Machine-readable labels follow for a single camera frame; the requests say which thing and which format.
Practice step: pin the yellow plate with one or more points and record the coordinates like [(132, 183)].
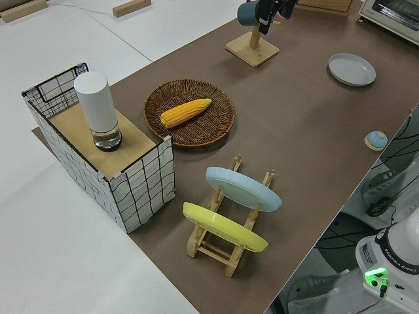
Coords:
[(222, 225)]

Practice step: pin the light blue plate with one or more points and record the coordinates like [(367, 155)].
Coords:
[(242, 188)]

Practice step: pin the brown table mat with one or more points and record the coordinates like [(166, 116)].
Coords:
[(294, 114)]

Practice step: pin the blue mug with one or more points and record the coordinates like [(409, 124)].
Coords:
[(247, 13)]

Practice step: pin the wooden plate rack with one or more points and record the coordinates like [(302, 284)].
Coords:
[(212, 252)]

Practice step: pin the wooden mug tree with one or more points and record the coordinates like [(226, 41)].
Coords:
[(252, 50)]

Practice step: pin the round wicker basket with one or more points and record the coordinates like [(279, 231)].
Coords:
[(209, 131)]

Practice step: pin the gray round plate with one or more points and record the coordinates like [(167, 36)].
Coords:
[(352, 69)]

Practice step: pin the blue dome bell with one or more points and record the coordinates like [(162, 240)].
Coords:
[(377, 140)]

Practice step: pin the yellow corn cob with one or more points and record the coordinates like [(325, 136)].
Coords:
[(185, 112)]

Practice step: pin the white grid pattern box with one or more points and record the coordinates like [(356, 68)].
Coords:
[(140, 193)]

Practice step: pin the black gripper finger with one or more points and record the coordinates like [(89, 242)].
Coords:
[(265, 16), (286, 8)]

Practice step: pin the wooden drawer box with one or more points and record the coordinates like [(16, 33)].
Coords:
[(327, 5)]

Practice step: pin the wooden block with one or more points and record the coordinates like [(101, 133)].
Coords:
[(131, 8), (19, 10)]

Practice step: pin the white toaster oven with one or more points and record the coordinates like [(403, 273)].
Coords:
[(389, 16)]

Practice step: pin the white cylinder bottle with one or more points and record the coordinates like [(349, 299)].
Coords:
[(96, 104)]

